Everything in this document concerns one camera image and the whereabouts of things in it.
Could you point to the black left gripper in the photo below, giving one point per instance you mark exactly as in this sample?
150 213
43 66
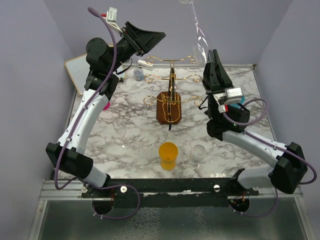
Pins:
141 41

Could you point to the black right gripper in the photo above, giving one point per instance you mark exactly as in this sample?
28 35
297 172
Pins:
215 80

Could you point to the clear champagne flute glass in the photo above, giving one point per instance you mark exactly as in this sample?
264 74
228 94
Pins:
201 44

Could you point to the pink plastic wine glass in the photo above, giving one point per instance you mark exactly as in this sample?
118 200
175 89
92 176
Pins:
107 106

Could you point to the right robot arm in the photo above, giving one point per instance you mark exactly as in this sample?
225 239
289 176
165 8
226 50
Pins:
228 119

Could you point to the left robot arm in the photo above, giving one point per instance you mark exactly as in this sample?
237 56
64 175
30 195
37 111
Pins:
68 153

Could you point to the blue plastic wine glass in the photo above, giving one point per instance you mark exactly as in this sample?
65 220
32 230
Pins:
238 105

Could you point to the gold and black glass rack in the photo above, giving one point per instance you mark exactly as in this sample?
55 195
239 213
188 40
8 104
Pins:
169 102

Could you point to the short clear glass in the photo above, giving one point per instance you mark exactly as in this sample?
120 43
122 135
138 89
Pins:
197 154

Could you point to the orange plastic wine glass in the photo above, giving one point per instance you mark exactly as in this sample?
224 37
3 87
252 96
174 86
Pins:
168 153

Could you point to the small jar of paper clips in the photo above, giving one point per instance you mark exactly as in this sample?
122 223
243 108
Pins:
138 74

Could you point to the small framed whiteboard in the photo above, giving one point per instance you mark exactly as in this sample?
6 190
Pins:
78 70

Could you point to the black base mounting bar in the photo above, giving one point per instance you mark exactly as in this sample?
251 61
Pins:
168 192

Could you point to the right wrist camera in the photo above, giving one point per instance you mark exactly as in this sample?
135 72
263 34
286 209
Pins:
228 97

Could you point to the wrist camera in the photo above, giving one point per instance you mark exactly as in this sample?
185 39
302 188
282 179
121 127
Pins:
228 97
111 19

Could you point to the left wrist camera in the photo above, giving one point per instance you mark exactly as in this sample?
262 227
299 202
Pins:
111 19

